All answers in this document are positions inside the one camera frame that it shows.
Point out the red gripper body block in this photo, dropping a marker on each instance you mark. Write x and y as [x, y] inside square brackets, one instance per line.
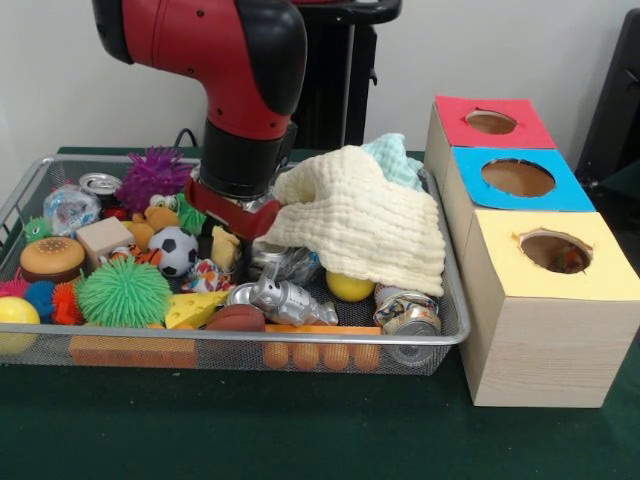
[235, 217]

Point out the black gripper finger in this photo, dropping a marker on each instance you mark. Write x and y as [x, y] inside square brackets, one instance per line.
[249, 260]

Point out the multicolour confetti print cloth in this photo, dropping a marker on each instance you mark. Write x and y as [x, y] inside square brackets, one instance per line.
[207, 277]

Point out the cream waffle cloth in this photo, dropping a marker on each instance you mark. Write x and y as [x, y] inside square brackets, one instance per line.
[360, 220]

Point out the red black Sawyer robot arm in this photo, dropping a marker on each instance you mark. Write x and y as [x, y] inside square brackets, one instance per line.
[225, 65]

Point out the shallow grey mesh bin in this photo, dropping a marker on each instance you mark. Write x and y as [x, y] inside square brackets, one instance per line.
[230, 357]

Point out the wooden box with three holes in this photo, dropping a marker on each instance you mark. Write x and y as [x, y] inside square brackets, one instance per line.
[540, 350]

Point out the yellow plush toy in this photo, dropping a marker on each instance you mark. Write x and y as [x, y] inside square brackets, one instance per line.
[225, 247]

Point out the silver robot toy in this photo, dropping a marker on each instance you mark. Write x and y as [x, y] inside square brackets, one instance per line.
[290, 300]

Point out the black white soccer ball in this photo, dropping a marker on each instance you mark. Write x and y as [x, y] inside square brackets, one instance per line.
[174, 250]

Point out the yellow cheese wedge toy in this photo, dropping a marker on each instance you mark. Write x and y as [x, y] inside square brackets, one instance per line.
[192, 307]

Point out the purple spiky rubber ball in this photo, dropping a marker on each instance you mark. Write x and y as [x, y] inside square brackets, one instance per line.
[150, 175]

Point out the green spiky rubber ball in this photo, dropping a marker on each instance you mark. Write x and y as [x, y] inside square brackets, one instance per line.
[125, 295]

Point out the plain wooden cube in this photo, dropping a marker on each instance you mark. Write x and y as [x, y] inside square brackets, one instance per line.
[105, 240]

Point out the mint green waffle cloth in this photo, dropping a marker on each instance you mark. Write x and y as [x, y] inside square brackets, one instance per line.
[395, 160]

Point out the toy hamburger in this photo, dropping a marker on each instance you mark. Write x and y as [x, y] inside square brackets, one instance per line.
[52, 257]

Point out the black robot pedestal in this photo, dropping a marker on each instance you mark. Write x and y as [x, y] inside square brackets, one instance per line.
[340, 75]

